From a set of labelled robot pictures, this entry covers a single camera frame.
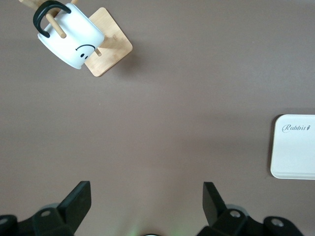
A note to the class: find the brown table cover mat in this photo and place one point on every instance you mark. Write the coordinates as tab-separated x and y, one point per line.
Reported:
172	98

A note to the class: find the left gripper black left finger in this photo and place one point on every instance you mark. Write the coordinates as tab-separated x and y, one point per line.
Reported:
71	209

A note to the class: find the wooden mug tree stand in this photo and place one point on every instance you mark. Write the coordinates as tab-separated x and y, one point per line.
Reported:
113	44

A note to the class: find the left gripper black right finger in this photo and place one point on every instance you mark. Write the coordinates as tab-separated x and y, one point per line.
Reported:
216	211

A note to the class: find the cream tray with rabbit print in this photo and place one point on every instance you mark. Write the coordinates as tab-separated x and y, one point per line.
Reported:
292	152

